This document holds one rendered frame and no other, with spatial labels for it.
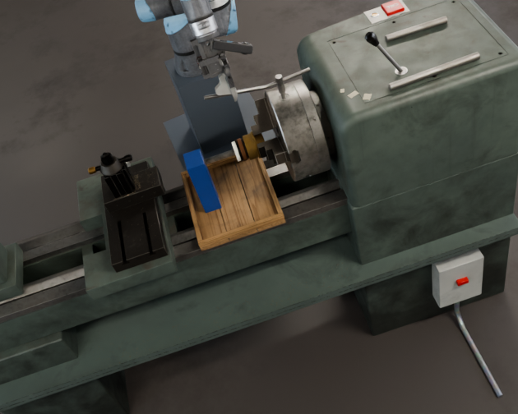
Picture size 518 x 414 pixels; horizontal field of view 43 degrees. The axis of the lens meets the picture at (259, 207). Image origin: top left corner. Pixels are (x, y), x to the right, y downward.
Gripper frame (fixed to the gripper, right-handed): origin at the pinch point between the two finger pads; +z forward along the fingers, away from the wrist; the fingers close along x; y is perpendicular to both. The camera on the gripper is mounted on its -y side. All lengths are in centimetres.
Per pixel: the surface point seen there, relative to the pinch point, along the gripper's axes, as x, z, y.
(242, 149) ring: -10.9, 19.5, 3.8
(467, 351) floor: -21, 138, -55
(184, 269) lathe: -12, 53, 37
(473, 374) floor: -12, 142, -52
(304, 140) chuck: 1.4, 20.1, -15.1
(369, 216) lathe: -6, 56, -29
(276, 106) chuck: -4.9, 8.5, -10.8
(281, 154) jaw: -0.8, 22.5, -7.1
